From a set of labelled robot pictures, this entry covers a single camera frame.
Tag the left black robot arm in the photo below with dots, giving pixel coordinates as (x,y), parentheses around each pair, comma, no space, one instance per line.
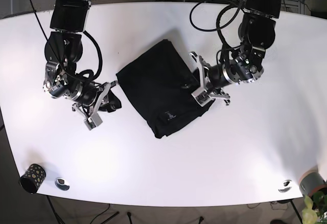
(241,64)

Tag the green potted plant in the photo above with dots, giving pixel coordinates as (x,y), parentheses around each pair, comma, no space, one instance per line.
(314,211)

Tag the right silver table grommet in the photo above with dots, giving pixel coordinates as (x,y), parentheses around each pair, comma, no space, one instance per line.
(285,186)

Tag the left silver table grommet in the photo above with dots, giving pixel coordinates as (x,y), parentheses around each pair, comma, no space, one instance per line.
(62,184)

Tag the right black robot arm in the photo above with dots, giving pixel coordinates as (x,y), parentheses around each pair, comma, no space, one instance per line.
(63,49)

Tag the silver table grommet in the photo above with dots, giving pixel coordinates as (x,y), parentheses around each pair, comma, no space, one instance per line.
(285,186)
(62,184)

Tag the grey flower pot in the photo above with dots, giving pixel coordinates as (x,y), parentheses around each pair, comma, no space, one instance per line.
(312,182)

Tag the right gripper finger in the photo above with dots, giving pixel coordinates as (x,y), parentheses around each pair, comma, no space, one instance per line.
(114,102)
(106,108)

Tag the black gold-dotted cup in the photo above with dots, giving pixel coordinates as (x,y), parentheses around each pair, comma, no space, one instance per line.
(32,179)

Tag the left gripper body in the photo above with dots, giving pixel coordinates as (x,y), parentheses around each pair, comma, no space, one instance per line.
(206,92)

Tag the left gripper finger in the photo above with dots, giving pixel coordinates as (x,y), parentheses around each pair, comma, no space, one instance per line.
(190,84)

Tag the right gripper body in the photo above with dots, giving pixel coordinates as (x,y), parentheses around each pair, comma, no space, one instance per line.
(88,101)

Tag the black T-shirt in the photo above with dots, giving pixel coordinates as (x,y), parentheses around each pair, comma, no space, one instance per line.
(153,85)

